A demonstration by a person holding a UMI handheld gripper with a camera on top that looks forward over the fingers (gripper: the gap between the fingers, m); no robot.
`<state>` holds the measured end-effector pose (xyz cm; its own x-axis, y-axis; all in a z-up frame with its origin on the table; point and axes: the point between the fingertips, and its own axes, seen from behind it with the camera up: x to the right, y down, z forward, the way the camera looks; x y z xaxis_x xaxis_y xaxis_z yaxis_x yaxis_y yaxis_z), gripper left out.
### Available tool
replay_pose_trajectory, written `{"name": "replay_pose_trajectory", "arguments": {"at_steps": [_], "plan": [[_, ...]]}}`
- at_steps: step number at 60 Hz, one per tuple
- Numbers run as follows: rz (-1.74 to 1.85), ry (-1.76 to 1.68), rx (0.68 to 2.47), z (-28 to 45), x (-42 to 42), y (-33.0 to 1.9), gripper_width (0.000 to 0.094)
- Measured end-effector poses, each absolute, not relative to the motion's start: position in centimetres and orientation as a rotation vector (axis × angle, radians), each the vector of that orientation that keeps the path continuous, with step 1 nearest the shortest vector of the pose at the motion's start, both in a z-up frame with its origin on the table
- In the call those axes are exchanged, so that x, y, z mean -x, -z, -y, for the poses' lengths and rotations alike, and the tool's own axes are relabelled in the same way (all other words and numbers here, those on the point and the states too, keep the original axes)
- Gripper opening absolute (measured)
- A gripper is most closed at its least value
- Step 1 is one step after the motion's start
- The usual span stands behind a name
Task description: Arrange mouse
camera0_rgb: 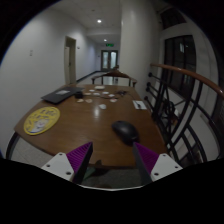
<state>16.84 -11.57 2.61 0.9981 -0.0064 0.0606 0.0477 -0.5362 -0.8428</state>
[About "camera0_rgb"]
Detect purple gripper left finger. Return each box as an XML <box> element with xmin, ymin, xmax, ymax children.
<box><xmin>41</xmin><ymin>141</ymin><xmax>94</xmax><ymax>185</ymax></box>

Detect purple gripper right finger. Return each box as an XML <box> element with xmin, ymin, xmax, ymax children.
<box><xmin>132</xmin><ymin>141</ymin><xmax>184</xmax><ymax>186</ymax></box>

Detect black computer mouse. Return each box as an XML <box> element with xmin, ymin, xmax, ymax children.
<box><xmin>111</xmin><ymin>121</ymin><xmax>139</xmax><ymax>145</ymax></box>

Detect round yellow mouse pad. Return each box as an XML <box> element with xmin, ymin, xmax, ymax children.
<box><xmin>23</xmin><ymin>107</ymin><xmax>60</xmax><ymax>136</ymax></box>

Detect white paper with pen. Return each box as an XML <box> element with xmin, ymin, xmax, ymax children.
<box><xmin>133</xmin><ymin>100</ymin><xmax>147</xmax><ymax>110</ymax></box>

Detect small white object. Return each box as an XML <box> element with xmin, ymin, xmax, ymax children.
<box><xmin>99</xmin><ymin>104</ymin><xmax>107</xmax><ymax>110</ymax></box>

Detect round wooden coaster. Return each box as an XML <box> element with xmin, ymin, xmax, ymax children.
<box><xmin>85</xmin><ymin>99</ymin><xmax>93</xmax><ymax>103</ymax></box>

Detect small black box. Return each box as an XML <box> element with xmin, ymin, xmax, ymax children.
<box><xmin>74</xmin><ymin>91</ymin><xmax>83</xmax><ymax>99</ymax></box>

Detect black laptop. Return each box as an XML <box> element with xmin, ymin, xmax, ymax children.
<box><xmin>42</xmin><ymin>87</ymin><xmax>82</xmax><ymax>104</ymax></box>

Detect white plate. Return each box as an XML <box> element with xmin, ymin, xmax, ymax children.
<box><xmin>95</xmin><ymin>86</ymin><xmax>105</xmax><ymax>90</ymax></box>

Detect wooden chair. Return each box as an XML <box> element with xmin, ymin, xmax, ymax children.
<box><xmin>91</xmin><ymin>70</ymin><xmax>137</xmax><ymax>88</ymax></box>

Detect wooden stair handrail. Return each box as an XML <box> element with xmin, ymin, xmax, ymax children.
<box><xmin>150</xmin><ymin>63</ymin><xmax>224</xmax><ymax>99</ymax></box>

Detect double glass door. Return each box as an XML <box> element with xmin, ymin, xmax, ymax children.
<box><xmin>101</xmin><ymin>50</ymin><xmax>118</xmax><ymax>71</ymax></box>

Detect side door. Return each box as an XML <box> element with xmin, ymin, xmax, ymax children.
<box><xmin>64</xmin><ymin>36</ymin><xmax>76</xmax><ymax>84</ymax></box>

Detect dark window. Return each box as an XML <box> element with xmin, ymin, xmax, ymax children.
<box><xmin>164</xmin><ymin>35</ymin><xmax>196</xmax><ymax>96</ymax></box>

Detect green exit sign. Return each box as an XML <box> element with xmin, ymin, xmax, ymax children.
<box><xmin>106</xmin><ymin>43</ymin><xmax>114</xmax><ymax>47</ymax></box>

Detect black cable bundle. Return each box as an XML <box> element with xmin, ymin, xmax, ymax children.
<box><xmin>115</xmin><ymin>89</ymin><xmax>129</xmax><ymax>97</ymax></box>

